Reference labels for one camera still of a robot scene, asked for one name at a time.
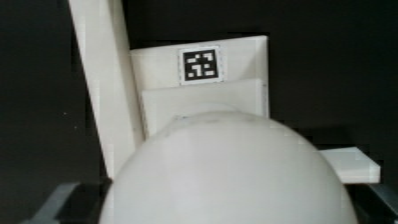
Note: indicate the white lamp base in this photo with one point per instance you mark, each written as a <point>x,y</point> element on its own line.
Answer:
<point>199,77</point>

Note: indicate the white lamp bulb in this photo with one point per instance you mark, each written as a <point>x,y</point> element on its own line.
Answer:
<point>226,170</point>

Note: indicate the white U-shaped fence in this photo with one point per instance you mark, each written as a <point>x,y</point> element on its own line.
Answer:
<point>103,46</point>

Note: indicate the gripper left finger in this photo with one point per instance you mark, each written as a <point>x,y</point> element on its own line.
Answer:
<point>73,204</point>

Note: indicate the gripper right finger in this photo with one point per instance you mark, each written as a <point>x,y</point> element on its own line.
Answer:
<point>375,203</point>

